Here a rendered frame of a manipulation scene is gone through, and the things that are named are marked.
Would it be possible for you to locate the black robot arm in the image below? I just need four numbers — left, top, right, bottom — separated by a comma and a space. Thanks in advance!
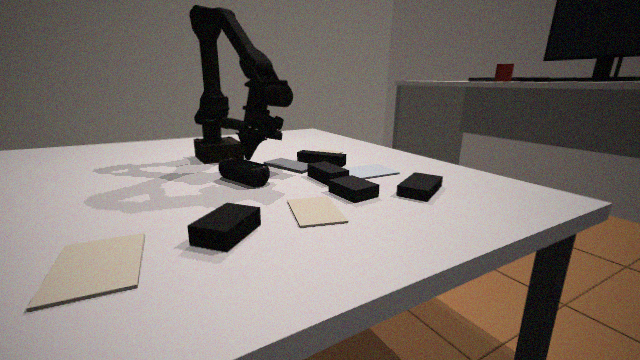
190, 5, 293, 144

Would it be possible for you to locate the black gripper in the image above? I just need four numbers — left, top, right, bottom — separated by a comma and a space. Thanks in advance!
218, 102, 283, 160

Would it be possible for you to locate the beige flat square plate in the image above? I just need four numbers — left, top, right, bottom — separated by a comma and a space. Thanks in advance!
26, 233, 145, 312

